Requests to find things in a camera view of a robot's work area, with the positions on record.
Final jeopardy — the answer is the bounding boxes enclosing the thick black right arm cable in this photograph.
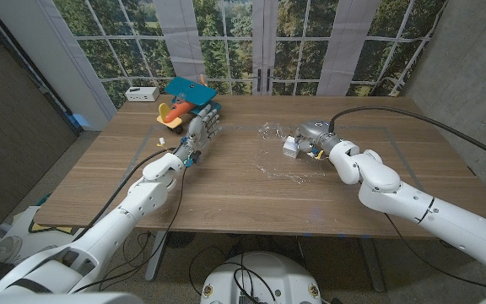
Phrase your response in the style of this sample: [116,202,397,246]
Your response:
[328,105,486,167]

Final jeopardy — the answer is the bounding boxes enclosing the white table leg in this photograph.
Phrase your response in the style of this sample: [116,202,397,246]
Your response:
[144,231,168,283]

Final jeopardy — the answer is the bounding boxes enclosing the grey table leg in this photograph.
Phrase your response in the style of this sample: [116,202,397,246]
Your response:
[359,236,386,293]

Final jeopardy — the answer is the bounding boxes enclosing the grey sneaker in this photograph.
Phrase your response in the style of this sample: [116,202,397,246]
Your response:
[13,244,58,266]
[0,235,24,263]

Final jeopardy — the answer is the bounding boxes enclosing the white power box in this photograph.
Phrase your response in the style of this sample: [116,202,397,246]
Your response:
[124,86,160,103]

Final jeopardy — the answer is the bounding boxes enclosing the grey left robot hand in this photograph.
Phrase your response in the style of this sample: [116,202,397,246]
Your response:
[175,105,222,166]

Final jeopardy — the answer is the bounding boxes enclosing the black ribbed round object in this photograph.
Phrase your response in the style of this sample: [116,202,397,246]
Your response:
[165,231,197,249]

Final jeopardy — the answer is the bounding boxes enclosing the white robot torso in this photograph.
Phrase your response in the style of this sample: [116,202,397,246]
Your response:
[200,252,323,304]

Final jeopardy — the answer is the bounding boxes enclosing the small white cube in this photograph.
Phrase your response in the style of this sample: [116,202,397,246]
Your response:
[283,135,301,159]

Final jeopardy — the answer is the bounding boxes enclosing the printed window forest backdrop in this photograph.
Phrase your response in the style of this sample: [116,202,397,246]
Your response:
[52,0,449,110]

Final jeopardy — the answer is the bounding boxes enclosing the teal and orange toy plane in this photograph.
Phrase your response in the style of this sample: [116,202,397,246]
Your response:
[156,76,223,134]

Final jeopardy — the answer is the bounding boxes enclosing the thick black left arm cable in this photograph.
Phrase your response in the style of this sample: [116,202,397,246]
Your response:
[72,147,176,244]

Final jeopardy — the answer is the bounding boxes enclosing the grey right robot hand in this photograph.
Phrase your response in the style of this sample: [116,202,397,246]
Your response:
[293,119,341,155]

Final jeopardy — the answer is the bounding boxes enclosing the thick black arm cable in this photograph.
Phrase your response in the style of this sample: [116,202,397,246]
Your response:
[328,105,486,167]
[72,147,176,244]

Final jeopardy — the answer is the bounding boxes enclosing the clear plastic wrap sheet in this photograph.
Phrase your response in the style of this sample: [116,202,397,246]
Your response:
[254,122,328,184]

